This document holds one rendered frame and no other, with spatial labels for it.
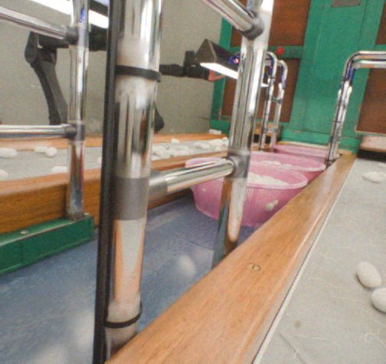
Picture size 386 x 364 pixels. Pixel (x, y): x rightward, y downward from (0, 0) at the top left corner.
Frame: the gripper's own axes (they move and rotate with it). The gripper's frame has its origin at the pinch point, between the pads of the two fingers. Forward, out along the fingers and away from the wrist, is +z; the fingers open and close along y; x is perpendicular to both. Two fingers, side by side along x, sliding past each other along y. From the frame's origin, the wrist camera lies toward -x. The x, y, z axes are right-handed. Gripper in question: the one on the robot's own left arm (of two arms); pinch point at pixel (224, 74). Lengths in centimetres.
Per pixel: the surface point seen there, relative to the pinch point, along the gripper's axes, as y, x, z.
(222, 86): 33.6, 2.5, -13.9
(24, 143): -89, 31, -13
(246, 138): -109, 18, 49
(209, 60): -46.5, 1.7, 14.1
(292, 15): 33, -36, 20
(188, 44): 121, -40, -92
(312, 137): 30, 24, 42
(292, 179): -64, 30, 49
